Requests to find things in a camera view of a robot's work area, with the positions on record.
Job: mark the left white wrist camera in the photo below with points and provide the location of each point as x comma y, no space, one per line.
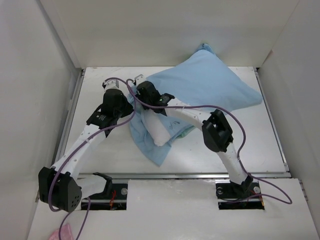
110,84

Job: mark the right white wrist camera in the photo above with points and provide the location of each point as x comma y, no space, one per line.
139,79

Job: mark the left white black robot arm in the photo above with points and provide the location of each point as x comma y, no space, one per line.
59,185

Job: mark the left aluminium rail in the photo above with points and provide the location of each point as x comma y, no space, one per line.
62,139

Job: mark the light blue pillowcase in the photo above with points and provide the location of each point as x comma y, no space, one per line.
203,79

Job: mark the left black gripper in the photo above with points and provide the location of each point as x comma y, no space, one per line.
128,106

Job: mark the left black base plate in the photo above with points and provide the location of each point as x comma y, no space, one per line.
120,189

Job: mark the right aluminium rail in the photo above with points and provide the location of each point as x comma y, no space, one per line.
275,133

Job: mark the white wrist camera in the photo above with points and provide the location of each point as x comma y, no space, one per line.
110,84
139,79

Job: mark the aluminium rail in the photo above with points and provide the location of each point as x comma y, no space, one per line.
275,133
62,139
156,176

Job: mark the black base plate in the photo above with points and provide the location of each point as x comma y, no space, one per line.
232,191
120,189

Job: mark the pink plastic bag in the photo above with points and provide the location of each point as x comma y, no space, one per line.
65,233

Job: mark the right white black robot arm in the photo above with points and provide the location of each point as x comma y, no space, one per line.
216,131

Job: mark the white pillow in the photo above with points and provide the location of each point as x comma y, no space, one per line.
155,128

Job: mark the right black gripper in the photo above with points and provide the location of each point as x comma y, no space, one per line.
139,95

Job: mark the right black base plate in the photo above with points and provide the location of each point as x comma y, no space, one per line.
232,191

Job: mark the front aluminium rail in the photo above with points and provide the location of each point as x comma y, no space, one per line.
156,176

